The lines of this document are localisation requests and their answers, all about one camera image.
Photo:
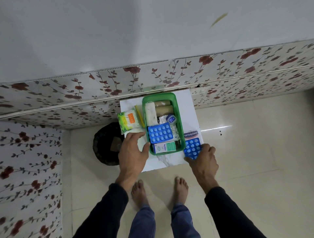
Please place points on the person's right hand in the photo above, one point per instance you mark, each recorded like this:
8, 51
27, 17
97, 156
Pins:
204, 165

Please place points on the person's left hand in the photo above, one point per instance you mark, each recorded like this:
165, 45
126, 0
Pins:
131, 159

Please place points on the person's right thumb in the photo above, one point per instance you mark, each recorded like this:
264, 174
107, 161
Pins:
190, 161

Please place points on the person's left thumb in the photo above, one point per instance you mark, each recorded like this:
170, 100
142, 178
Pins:
146, 148

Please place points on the blue tablet blister pack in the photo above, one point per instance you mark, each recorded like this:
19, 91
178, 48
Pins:
192, 147
160, 132

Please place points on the green plastic basket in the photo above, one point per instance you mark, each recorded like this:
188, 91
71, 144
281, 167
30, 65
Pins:
180, 117

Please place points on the person's right forearm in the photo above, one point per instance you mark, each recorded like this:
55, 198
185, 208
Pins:
228, 215

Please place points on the person's left forearm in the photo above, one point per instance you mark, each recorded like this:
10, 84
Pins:
110, 210

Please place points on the white teal medicine box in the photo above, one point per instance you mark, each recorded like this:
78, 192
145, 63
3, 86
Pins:
164, 147

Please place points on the white plaster box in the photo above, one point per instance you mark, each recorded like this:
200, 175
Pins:
192, 134

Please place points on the person's right foot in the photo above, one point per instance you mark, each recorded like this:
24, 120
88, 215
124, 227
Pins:
181, 190

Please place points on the person's foot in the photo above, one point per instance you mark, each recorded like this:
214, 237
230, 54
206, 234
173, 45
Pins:
181, 190
139, 193

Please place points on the brown cardboard piece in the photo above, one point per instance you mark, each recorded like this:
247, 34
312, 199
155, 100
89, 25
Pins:
115, 144

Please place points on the yellow plastic stick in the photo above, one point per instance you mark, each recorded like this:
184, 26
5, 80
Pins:
139, 116

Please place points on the green cotton swab packet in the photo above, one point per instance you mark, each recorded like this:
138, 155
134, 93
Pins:
127, 121

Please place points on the silver foil tablet strip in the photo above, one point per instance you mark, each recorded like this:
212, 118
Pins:
175, 131

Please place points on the white gauze roll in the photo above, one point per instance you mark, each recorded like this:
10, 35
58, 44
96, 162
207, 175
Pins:
150, 114

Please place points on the small blue white jar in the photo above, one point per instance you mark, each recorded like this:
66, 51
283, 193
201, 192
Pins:
170, 118

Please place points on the brown bandage roll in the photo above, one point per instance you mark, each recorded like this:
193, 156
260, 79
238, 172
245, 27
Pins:
163, 103
164, 110

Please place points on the black round bin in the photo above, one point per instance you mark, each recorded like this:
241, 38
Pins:
104, 144

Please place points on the person's left foot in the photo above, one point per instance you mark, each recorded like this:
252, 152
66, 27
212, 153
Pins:
139, 193

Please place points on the person's right jeans leg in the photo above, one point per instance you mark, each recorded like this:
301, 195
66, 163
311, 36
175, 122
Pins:
185, 222

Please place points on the person's jeans leg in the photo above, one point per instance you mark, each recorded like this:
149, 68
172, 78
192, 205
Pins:
142, 223
185, 222

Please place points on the person's left jeans leg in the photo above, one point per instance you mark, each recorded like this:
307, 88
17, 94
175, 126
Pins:
142, 223

